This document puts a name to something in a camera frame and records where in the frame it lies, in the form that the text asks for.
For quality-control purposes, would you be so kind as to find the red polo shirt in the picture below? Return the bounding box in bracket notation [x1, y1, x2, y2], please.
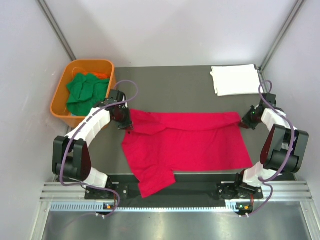
[121, 109, 253, 198]

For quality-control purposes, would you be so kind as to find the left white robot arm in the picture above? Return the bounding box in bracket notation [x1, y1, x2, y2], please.
[52, 90, 133, 199]

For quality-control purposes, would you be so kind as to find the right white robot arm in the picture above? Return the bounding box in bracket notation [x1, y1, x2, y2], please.
[233, 93, 309, 198]

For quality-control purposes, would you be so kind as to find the folded white t shirt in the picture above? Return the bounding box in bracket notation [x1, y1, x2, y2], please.
[210, 64, 261, 97]

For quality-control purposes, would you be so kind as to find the green t shirt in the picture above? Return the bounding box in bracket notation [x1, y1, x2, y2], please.
[66, 72, 110, 116]

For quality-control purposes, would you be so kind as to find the orange t shirt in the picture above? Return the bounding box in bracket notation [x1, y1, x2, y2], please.
[83, 71, 110, 80]

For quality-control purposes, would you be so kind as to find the orange plastic bin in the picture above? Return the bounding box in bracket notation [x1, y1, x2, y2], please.
[50, 59, 117, 128]

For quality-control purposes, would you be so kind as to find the grey slotted cable duct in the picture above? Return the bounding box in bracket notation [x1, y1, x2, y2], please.
[50, 202, 250, 213]

